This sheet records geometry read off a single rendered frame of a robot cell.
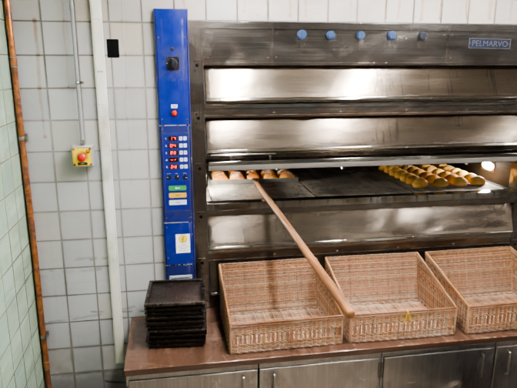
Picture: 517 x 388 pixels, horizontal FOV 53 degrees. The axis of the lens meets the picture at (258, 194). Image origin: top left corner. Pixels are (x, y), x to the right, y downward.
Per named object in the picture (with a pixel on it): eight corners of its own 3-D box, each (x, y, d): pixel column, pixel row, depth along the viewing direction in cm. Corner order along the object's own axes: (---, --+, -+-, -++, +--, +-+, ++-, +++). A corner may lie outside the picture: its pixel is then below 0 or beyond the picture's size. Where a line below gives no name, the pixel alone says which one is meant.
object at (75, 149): (75, 165, 261) (72, 145, 258) (95, 164, 262) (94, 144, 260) (71, 167, 253) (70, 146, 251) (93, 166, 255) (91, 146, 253)
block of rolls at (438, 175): (376, 169, 368) (376, 161, 367) (439, 167, 376) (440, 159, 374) (415, 188, 310) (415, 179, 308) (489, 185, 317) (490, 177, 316)
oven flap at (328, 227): (208, 250, 282) (207, 214, 284) (511, 233, 310) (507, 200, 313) (209, 250, 277) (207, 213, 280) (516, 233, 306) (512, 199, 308)
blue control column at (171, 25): (170, 275, 483) (160, 32, 432) (188, 275, 485) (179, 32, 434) (171, 407, 298) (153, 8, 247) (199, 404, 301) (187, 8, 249)
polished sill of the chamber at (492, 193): (206, 208, 283) (205, 201, 282) (509, 195, 312) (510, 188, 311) (207, 211, 277) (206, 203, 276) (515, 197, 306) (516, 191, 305)
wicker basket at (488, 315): (419, 295, 308) (422, 250, 301) (505, 287, 318) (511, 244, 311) (465, 336, 261) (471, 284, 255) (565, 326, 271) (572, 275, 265)
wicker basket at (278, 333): (217, 309, 289) (216, 262, 283) (315, 301, 299) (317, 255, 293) (228, 356, 243) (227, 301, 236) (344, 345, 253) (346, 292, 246)
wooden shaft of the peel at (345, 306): (356, 319, 153) (357, 310, 152) (346, 320, 152) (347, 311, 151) (259, 185, 316) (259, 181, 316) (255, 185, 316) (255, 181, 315)
